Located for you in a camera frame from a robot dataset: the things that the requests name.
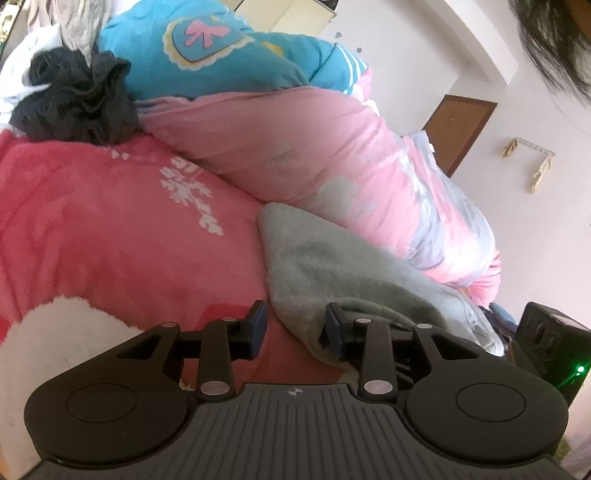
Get pink grey floral quilt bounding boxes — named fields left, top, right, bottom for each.
left=139, top=85, right=502, bottom=311

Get brown door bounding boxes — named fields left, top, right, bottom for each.
left=422, top=95, right=499, bottom=179

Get cream hanging cloth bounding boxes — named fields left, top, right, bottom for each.
left=529, top=157, right=555, bottom=195

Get white garment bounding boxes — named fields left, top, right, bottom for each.
left=0, top=23, right=64, bottom=117

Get grey fleece pants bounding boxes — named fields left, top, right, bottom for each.
left=256, top=202, right=505, bottom=371

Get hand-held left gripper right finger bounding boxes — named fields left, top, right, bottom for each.
left=323, top=303, right=485, bottom=402

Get cream wardrobe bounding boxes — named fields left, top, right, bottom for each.
left=233, top=0, right=339, bottom=36

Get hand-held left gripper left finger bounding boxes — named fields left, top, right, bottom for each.
left=115, top=301, right=269, bottom=401

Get dark navy garment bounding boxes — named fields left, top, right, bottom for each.
left=9, top=48, right=142, bottom=145

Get pink floral blanket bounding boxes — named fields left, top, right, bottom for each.
left=0, top=129, right=352, bottom=480

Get wall hook rack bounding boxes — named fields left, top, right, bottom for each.
left=508, top=136, right=557, bottom=158

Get person's dark hair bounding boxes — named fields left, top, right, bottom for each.
left=507, top=0, right=591, bottom=136

